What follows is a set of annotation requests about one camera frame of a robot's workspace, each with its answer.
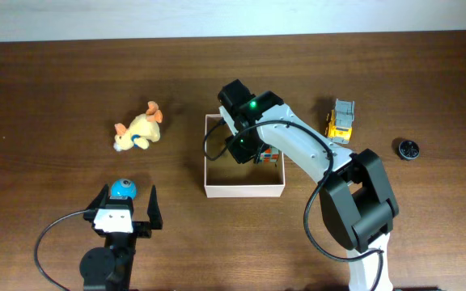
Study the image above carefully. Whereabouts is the small black round cap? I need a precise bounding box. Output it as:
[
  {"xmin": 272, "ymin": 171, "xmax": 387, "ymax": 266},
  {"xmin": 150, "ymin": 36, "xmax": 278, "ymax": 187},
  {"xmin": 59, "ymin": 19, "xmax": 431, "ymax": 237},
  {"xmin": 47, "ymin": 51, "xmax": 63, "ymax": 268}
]
[{"xmin": 397, "ymin": 140, "xmax": 420, "ymax": 161}]

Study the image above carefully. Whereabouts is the multicolour puzzle cube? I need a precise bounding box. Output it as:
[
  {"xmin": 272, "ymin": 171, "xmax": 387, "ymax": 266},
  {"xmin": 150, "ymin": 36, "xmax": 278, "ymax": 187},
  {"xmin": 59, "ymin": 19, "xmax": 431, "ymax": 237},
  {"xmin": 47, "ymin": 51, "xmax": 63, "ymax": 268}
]
[{"xmin": 255, "ymin": 146, "xmax": 280, "ymax": 164}]

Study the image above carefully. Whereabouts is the yellow plush dog toy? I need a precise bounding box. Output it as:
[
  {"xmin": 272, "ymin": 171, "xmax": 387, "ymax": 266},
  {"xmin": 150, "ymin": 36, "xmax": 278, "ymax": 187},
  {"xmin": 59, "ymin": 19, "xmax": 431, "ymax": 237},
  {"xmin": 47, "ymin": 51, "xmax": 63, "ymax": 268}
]
[{"xmin": 113, "ymin": 101, "xmax": 163, "ymax": 152}]

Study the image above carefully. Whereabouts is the yellow grey toy truck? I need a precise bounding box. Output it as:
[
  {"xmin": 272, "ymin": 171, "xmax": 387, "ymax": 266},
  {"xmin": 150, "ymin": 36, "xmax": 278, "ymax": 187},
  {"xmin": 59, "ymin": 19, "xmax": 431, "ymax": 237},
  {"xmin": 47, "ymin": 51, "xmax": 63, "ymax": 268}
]
[{"xmin": 325, "ymin": 99, "xmax": 355, "ymax": 144}]

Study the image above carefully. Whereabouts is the blue ball toy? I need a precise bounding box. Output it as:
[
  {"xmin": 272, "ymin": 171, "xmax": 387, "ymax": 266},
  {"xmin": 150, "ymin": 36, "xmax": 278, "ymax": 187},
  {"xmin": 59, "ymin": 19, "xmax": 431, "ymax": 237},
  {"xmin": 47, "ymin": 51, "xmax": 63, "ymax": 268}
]
[{"xmin": 111, "ymin": 179, "xmax": 137, "ymax": 200}]

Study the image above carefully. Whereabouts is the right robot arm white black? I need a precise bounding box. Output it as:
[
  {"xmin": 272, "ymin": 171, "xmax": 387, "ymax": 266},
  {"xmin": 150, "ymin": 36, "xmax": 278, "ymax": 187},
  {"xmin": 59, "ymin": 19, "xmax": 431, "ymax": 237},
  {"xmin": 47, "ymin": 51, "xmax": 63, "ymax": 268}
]
[{"xmin": 218, "ymin": 80, "xmax": 399, "ymax": 290}]

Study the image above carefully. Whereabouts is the open cardboard box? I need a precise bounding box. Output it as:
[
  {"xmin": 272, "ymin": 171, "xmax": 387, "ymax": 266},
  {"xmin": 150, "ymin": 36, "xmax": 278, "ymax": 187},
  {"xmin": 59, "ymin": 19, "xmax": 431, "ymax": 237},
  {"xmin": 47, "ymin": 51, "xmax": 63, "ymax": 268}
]
[{"xmin": 203, "ymin": 113, "xmax": 286, "ymax": 199}]

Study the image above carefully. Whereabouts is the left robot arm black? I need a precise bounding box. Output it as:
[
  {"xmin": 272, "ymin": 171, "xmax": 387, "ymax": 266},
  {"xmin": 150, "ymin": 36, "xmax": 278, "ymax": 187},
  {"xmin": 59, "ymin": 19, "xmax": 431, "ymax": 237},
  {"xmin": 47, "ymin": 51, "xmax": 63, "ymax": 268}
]
[{"xmin": 79, "ymin": 179, "xmax": 163, "ymax": 291}]

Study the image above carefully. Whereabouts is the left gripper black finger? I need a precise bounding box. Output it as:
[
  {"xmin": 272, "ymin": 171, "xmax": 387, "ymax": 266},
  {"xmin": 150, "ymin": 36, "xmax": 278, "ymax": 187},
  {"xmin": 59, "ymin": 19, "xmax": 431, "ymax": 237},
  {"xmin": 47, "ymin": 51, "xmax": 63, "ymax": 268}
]
[
  {"xmin": 86, "ymin": 184, "xmax": 109, "ymax": 210},
  {"xmin": 147, "ymin": 185, "xmax": 163, "ymax": 230}
]

